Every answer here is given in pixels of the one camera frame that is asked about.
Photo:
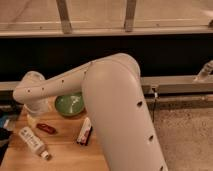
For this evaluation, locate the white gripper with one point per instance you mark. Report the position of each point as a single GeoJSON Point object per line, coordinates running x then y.
{"type": "Point", "coordinates": [36, 110]}

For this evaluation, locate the green bowl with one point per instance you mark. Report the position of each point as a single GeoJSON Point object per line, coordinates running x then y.
{"type": "Point", "coordinates": [69, 105]}

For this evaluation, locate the white and black snack bar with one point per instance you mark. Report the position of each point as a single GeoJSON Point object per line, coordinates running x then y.
{"type": "Point", "coordinates": [85, 132]}

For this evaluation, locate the white bottle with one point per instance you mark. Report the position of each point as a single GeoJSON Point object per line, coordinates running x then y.
{"type": "Point", "coordinates": [35, 144]}

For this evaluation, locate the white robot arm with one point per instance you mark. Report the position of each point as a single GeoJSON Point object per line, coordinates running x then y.
{"type": "Point", "coordinates": [115, 103]}

